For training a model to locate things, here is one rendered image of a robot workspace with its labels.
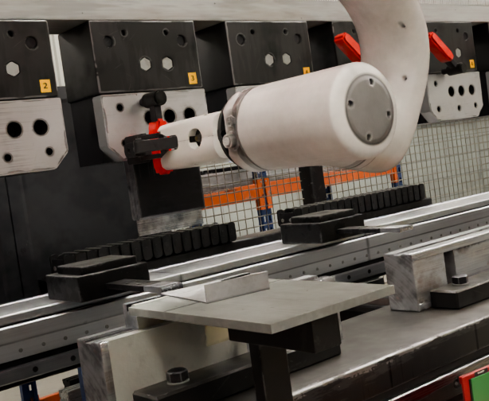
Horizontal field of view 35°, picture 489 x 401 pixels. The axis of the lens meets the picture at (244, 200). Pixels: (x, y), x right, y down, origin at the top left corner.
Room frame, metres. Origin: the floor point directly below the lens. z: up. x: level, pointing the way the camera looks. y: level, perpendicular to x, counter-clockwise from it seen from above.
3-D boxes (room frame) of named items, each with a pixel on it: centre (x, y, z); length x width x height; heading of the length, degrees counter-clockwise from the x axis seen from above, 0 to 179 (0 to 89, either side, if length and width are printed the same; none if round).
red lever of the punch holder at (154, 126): (0.93, 0.09, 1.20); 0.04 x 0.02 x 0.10; 39
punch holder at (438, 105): (1.36, -0.35, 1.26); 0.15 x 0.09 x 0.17; 129
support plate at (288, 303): (0.89, 0.00, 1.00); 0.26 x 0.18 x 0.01; 39
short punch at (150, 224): (1.01, 0.10, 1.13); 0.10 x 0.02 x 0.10; 129
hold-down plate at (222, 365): (0.99, 0.03, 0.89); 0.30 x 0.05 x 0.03; 129
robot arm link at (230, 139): (0.78, -0.02, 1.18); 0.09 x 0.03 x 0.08; 129
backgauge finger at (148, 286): (1.14, 0.19, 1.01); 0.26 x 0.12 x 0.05; 39
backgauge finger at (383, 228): (1.45, -0.19, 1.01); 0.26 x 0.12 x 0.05; 39
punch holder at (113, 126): (0.99, 0.12, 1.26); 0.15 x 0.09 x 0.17; 129
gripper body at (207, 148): (0.83, 0.01, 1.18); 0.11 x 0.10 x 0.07; 39
